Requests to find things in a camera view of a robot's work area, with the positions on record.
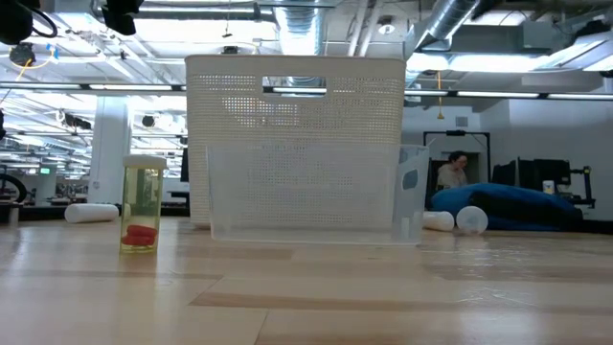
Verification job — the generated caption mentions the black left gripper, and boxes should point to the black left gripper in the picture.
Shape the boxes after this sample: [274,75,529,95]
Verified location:
[100,0,145,37]

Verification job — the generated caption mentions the yellow pill bottle white cap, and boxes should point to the yellow pill bottle white cap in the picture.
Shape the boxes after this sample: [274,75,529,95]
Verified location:
[119,153,168,255]

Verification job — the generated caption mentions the white gauze roll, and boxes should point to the white gauze roll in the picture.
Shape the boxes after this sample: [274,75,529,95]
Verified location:
[63,202,121,224]
[422,210,456,233]

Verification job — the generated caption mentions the white building pillar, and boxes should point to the white building pillar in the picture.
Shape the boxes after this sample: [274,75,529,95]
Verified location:
[88,95,131,205]

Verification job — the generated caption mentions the white perforated plastic basket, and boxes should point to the white perforated plastic basket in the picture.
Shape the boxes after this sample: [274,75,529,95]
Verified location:
[184,54,407,229]

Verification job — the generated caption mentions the red capsule pill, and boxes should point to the red capsule pill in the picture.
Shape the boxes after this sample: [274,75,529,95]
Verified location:
[121,233,155,247]
[125,223,159,240]

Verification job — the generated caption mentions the clear plastic bin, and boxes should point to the clear plastic bin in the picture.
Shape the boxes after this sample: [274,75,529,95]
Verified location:
[205,143,431,246]

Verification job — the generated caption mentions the person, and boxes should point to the person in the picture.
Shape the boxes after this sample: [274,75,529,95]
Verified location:
[436,149,470,191]

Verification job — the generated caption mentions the blue folded cloth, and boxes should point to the blue folded cloth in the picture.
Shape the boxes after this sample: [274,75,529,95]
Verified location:
[429,182,584,233]

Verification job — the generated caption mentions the black monitor workstation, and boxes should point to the black monitor workstation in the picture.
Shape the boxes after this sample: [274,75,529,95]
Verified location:
[491,157,598,210]

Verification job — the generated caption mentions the silver ventilation duct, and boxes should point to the silver ventilation duct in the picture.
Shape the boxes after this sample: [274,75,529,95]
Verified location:
[274,0,328,57]
[404,0,481,55]

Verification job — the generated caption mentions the yellow hanging cord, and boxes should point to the yellow hanging cord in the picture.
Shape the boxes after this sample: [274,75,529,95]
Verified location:
[435,71,446,121]

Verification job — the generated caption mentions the black rectangular stand frame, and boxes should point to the black rectangular stand frame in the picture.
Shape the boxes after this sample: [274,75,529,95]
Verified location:
[422,129,492,186]

